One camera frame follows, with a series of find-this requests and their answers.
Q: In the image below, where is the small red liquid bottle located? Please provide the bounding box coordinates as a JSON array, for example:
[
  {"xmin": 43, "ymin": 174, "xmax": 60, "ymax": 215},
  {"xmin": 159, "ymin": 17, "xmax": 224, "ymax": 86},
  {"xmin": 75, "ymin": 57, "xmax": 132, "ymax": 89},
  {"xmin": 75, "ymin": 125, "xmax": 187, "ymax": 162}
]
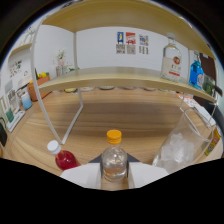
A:
[{"xmin": 46, "ymin": 139, "xmax": 81, "ymax": 172}]

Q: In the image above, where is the clear bottle orange cap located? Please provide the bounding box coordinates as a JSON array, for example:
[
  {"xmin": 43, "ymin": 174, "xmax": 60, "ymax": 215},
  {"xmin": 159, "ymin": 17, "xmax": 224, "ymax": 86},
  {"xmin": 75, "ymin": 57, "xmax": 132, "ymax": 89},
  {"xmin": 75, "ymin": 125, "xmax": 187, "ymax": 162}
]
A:
[{"xmin": 101, "ymin": 129, "xmax": 129, "ymax": 183}]

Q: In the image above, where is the clear glass with ice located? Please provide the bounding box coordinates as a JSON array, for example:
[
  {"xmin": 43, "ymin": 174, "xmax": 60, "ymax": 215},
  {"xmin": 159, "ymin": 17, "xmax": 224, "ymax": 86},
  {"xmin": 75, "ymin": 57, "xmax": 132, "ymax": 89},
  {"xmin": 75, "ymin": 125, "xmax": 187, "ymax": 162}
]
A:
[{"xmin": 152, "ymin": 108, "xmax": 214, "ymax": 174}]

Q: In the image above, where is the printed paper sheet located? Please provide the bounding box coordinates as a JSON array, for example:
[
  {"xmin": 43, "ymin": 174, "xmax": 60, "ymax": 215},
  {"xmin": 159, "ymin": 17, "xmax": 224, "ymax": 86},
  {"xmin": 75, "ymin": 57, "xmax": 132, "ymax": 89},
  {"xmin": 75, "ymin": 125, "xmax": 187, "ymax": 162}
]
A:
[{"xmin": 178, "ymin": 93, "xmax": 194, "ymax": 108}]

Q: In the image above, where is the white notebook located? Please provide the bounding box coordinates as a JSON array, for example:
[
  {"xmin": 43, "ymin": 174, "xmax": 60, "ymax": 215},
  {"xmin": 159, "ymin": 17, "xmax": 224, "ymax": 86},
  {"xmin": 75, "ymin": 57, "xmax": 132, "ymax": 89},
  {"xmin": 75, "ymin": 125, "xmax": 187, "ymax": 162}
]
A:
[{"xmin": 196, "ymin": 104, "xmax": 218, "ymax": 128}]

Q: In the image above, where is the white tray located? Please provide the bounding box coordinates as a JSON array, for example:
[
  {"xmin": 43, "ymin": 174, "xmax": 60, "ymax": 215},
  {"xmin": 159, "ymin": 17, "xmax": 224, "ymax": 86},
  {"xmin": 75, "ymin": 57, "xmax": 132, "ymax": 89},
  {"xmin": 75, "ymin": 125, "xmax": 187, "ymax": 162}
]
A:
[{"xmin": 5, "ymin": 109, "xmax": 26, "ymax": 133}]

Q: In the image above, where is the white bowl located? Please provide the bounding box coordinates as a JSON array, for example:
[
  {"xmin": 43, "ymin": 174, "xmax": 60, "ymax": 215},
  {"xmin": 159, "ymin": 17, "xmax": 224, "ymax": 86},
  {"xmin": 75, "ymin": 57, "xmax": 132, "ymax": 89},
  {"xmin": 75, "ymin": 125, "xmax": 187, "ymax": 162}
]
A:
[
  {"xmin": 98, "ymin": 85, "xmax": 116, "ymax": 91},
  {"xmin": 79, "ymin": 86, "xmax": 96, "ymax": 93}
]

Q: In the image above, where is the green mug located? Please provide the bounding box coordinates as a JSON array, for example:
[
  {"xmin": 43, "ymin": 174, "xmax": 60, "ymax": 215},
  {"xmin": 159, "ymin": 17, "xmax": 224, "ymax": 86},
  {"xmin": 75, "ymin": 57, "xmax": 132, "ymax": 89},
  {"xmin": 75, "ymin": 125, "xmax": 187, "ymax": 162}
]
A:
[{"xmin": 5, "ymin": 108, "xmax": 15, "ymax": 123}]

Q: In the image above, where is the orange storage basket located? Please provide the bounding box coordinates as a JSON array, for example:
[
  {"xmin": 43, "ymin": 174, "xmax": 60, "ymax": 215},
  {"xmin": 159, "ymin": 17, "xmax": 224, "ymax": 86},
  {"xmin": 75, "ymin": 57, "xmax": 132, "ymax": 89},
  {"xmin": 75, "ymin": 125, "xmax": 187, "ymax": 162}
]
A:
[{"xmin": 27, "ymin": 69, "xmax": 51, "ymax": 102}]

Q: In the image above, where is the two-tier wooden shelf rack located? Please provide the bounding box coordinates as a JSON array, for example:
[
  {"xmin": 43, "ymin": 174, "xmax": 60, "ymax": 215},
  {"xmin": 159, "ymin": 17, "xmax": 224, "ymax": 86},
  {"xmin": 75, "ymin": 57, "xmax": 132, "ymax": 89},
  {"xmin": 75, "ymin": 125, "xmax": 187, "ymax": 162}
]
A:
[{"xmin": 30, "ymin": 0, "xmax": 218, "ymax": 146}]

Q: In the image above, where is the dark wooden muddler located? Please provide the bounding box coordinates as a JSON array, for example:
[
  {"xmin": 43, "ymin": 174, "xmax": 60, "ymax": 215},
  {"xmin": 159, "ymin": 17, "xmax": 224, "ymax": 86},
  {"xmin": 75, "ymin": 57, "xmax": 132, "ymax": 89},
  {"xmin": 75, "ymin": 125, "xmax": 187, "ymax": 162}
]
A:
[{"xmin": 213, "ymin": 84, "xmax": 223, "ymax": 98}]

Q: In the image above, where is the blue liquid bottle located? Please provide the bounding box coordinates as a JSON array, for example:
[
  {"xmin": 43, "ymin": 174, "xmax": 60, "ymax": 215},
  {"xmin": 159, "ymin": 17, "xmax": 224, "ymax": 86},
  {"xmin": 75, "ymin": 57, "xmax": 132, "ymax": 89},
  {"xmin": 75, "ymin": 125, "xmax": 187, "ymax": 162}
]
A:
[{"xmin": 188, "ymin": 51, "xmax": 205, "ymax": 91}]

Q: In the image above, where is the clear bottle red label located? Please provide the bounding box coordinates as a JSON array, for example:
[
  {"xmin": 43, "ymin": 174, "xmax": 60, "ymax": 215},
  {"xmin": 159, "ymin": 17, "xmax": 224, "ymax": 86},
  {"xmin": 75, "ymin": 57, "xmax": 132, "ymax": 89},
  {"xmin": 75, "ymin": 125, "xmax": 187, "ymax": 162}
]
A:
[{"xmin": 160, "ymin": 32, "xmax": 183, "ymax": 83}]

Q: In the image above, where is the white flower vase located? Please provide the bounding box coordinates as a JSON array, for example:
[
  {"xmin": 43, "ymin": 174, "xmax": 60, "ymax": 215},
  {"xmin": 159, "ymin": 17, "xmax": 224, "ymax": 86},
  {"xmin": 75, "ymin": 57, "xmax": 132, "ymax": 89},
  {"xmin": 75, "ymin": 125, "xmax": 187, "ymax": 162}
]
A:
[{"xmin": 54, "ymin": 48, "xmax": 68, "ymax": 77}]

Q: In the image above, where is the multicolour wall poster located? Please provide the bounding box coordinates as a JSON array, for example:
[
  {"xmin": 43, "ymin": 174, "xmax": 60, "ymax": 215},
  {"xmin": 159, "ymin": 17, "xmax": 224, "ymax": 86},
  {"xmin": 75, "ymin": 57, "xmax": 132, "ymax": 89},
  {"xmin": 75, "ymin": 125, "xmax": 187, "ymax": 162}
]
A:
[{"xmin": 138, "ymin": 34, "xmax": 150, "ymax": 55}]

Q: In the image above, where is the red white wall poster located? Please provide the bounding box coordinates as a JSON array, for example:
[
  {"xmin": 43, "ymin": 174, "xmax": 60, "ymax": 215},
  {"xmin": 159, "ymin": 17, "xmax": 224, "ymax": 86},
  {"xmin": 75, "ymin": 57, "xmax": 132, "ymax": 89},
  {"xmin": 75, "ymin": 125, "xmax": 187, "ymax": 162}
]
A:
[{"xmin": 125, "ymin": 32, "xmax": 137, "ymax": 55}]

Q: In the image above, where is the blue white wall poster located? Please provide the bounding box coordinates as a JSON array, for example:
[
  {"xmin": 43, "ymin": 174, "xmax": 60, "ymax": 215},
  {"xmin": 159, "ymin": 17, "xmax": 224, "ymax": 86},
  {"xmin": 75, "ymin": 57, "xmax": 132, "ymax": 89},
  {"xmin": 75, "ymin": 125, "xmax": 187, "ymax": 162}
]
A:
[{"xmin": 115, "ymin": 31, "xmax": 125, "ymax": 55}]

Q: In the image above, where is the wooden wall shelf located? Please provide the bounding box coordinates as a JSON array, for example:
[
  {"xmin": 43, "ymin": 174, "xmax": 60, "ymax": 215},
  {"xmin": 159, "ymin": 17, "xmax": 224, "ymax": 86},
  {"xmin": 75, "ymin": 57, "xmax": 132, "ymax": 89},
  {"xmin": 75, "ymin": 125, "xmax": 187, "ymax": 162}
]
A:
[{"xmin": 8, "ymin": 42, "xmax": 34, "ymax": 58}]

